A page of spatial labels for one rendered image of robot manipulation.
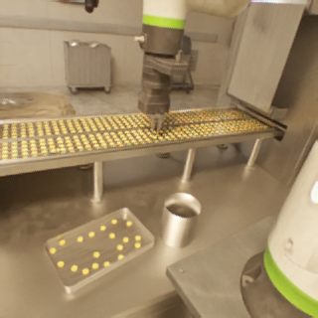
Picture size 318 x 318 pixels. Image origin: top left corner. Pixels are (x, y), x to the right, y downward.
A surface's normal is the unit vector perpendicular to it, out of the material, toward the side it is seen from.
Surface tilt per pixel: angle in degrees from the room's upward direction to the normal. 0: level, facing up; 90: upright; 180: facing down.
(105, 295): 0
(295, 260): 90
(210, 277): 0
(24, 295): 0
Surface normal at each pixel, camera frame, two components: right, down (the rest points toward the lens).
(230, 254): 0.12, -0.85
